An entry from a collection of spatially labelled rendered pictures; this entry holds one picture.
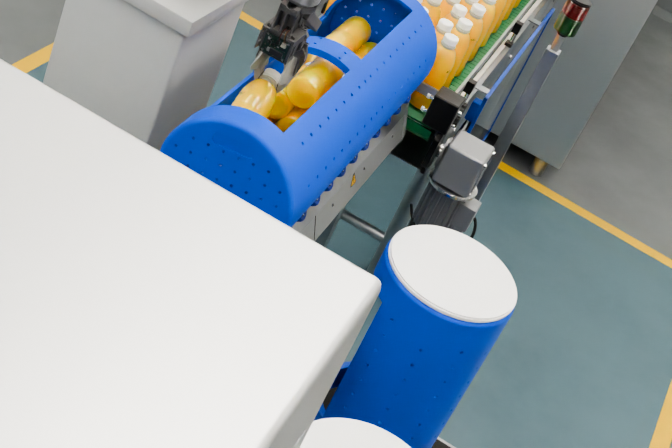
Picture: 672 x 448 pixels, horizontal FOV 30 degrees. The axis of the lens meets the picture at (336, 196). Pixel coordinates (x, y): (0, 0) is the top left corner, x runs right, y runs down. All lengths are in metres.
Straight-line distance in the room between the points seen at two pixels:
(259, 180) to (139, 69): 0.63
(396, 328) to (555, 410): 1.67
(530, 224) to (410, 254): 2.37
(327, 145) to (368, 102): 0.23
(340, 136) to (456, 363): 0.50
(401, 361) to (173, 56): 0.84
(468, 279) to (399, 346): 0.19
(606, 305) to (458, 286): 2.21
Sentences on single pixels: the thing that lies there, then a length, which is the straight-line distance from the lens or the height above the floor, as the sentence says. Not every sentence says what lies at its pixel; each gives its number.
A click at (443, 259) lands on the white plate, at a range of 2.52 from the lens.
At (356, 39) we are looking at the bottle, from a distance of 2.94.
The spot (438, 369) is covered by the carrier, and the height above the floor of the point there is 0.90.
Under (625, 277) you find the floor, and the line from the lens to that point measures 4.86.
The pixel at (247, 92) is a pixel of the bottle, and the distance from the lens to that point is 2.45.
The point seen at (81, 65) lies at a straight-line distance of 2.91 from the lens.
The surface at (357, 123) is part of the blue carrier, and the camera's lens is 2.56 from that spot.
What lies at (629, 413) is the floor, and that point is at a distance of 4.25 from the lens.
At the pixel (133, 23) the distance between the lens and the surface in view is 2.80.
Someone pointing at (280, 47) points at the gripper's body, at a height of 1.31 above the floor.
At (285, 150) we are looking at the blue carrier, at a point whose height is 1.21.
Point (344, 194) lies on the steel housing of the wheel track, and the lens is 2.87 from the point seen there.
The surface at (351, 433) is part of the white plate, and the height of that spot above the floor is 1.04.
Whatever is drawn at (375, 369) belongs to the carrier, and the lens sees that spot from 2.53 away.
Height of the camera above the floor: 2.43
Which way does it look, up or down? 33 degrees down
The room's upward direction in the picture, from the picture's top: 25 degrees clockwise
